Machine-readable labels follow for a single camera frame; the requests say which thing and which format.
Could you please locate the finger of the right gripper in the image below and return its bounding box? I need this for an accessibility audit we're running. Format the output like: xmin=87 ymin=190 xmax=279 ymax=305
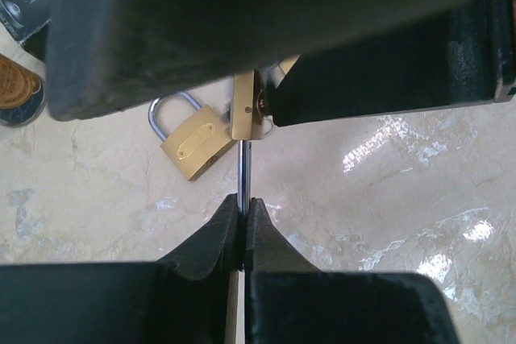
xmin=45 ymin=0 xmax=467 ymax=121
xmin=267 ymin=0 xmax=515 ymax=126

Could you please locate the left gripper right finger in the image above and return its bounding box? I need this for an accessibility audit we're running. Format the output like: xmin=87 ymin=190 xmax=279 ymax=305
xmin=244 ymin=198 xmax=460 ymax=343

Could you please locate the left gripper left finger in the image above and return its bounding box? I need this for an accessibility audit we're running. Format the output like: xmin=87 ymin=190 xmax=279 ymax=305
xmin=1 ymin=195 xmax=239 ymax=343

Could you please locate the small brass padlock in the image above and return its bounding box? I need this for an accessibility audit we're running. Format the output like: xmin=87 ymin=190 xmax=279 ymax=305
xmin=230 ymin=70 xmax=263 ymax=216

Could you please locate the dark tin can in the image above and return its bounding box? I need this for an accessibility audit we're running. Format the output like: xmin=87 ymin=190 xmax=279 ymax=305
xmin=0 ymin=55 xmax=45 ymax=127

